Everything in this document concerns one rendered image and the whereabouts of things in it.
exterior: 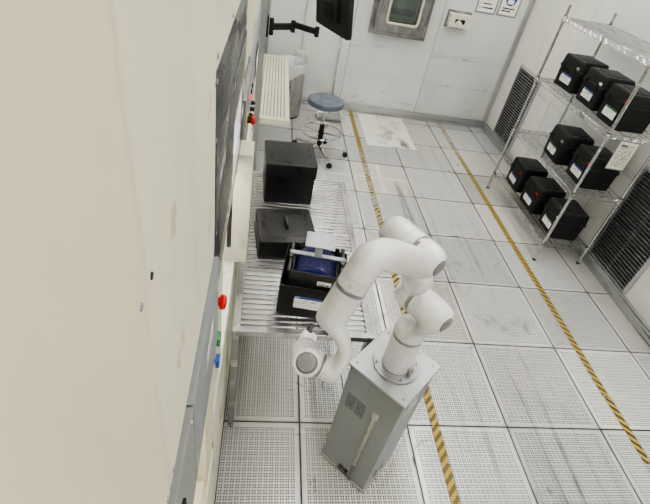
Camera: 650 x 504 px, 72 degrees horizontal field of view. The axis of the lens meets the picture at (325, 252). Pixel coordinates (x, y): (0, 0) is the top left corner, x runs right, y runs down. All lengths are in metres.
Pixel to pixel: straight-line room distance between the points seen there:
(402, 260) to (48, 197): 1.07
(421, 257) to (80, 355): 1.04
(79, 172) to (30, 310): 0.07
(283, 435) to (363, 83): 4.55
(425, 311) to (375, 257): 0.47
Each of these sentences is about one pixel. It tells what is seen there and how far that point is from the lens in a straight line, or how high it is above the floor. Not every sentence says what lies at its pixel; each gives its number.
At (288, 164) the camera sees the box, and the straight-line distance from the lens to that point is 2.51.
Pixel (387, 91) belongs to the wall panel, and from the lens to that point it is 6.12.
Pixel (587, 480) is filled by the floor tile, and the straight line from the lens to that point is 3.05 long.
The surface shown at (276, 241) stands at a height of 0.86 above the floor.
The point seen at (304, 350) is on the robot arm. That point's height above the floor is 1.21.
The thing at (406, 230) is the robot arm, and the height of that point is 1.51.
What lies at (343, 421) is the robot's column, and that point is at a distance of 2.17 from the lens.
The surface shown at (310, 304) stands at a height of 0.85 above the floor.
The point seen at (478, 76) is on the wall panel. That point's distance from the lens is 6.39.
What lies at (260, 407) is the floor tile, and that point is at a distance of 2.60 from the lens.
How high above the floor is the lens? 2.22
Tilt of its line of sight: 39 degrees down
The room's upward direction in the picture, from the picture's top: 12 degrees clockwise
